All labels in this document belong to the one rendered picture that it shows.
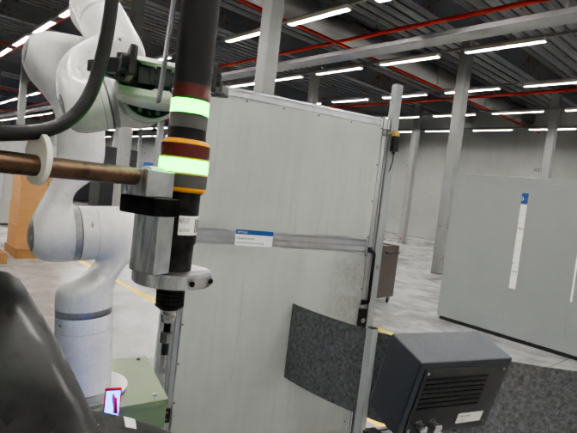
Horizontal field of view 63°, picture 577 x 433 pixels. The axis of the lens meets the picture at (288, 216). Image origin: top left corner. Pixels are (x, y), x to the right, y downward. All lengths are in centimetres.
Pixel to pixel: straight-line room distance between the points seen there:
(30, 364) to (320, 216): 216
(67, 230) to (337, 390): 167
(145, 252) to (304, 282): 217
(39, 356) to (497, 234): 640
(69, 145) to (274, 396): 191
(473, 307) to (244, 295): 481
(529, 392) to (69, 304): 180
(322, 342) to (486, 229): 461
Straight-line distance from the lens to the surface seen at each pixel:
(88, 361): 116
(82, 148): 112
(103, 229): 110
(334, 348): 238
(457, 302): 698
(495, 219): 671
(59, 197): 109
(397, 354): 108
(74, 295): 112
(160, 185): 40
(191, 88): 43
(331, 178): 255
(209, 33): 44
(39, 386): 47
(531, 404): 231
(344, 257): 264
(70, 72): 79
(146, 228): 41
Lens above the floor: 154
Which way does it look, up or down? 3 degrees down
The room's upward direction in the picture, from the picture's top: 7 degrees clockwise
